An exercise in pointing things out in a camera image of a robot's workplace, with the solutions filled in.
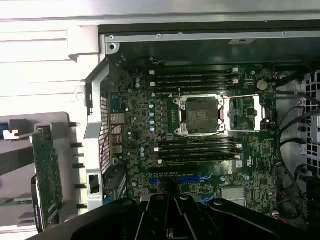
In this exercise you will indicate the CPU socket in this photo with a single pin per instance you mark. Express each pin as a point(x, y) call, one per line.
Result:
point(201, 116)

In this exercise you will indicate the blue expansion slot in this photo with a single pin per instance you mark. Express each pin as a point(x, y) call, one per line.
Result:
point(188, 180)

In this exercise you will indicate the black open PC case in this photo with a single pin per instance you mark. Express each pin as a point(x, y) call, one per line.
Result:
point(200, 50)

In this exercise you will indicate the green RAM stick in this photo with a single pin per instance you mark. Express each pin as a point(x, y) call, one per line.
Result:
point(15, 202)

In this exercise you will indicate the black expansion slot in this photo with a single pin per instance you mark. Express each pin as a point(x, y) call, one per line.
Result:
point(175, 169)

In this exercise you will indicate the hard disk blue bracket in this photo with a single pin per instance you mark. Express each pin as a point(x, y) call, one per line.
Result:
point(2, 130)

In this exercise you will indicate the black RAM slot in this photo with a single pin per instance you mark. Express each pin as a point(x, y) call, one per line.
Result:
point(192, 89)
point(192, 84)
point(197, 147)
point(192, 73)
point(192, 78)
point(197, 159)
point(197, 141)
point(197, 153)

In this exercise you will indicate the silver coin cell battery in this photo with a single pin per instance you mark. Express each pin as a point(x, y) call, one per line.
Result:
point(261, 84)

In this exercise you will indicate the perforated metal disk bay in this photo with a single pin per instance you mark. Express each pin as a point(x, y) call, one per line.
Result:
point(313, 100)

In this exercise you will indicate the grey plastic parts rack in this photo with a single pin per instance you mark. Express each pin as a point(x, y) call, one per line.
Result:
point(58, 125)

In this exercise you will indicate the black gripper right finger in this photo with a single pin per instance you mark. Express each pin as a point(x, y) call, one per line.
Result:
point(237, 220)

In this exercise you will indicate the metal socket cover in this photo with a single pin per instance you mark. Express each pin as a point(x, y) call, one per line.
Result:
point(257, 112)

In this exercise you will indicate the silver chipset heat sink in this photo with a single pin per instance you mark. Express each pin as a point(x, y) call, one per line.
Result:
point(232, 196)

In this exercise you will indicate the green motherboard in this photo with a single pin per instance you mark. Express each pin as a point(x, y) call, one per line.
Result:
point(140, 105)

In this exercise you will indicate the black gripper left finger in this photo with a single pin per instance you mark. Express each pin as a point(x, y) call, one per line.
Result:
point(105, 220)

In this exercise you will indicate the thin metal locking lever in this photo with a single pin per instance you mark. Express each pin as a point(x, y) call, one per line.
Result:
point(180, 105)

